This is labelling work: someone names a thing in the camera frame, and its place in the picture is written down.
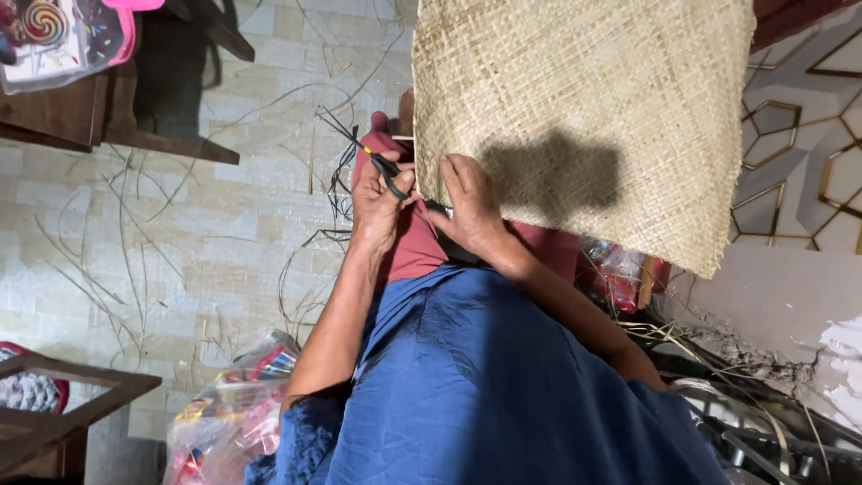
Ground person's right hand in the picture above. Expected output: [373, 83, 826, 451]
[426, 154, 514, 262]

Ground person's left hand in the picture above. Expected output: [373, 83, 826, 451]
[349, 151, 417, 253]

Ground black cutting tool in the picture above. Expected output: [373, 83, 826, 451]
[315, 106, 410, 202]

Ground woven straw mat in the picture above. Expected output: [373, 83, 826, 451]
[411, 0, 757, 280]

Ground bundle of black strips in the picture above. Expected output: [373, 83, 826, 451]
[277, 124, 362, 328]

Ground person's foot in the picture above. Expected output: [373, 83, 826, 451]
[396, 88, 416, 138]

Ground person's red trousers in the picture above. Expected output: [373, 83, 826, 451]
[350, 110, 581, 292]

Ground person's blue shirt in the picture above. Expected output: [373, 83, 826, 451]
[245, 264, 734, 485]

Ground dark wooden table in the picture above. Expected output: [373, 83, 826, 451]
[0, 0, 257, 167]

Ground red plastic packet bag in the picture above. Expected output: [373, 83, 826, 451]
[578, 238, 674, 316]

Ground loose straw strips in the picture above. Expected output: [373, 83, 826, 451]
[32, 27, 405, 368]

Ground clear bag of snack packets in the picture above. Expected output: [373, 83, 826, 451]
[163, 330, 301, 485]

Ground colourful lollipop print bag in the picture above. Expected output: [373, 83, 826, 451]
[0, 0, 137, 95]

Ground crocheted yarn piece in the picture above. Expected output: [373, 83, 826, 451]
[0, 341, 71, 414]

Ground dark red cloth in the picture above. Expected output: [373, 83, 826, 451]
[750, 0, 862, 55]

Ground heap of metal parts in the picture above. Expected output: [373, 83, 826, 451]
[623, 321, 862, 485]

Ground wooden stool frame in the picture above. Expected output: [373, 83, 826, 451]
[0, 353, 163, 485]

